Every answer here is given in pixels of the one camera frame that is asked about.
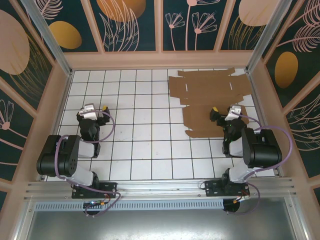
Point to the grey metal sheet panel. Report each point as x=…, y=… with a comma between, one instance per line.
x=160, y=225

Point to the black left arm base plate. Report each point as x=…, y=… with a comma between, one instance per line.
x=110, y=187

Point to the aluminium mounting rail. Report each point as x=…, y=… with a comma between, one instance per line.
x=160, y=187

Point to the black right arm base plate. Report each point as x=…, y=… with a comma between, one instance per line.
x=212, y=187

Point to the brown cardboard box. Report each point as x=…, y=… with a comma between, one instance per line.
x=200, y=82

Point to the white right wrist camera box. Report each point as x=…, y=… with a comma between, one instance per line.
x=235, y=110

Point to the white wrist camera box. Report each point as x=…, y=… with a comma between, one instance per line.
x=88, y=112
x=235, y=110

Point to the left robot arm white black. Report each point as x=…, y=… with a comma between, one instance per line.
x=50, y=155

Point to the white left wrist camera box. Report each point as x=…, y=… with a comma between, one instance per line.
x=88, y=112

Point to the aluminium frame post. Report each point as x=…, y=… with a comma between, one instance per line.
x=47, y=35
x=265, y=35

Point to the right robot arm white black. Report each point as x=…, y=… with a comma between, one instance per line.
x=262, y=152

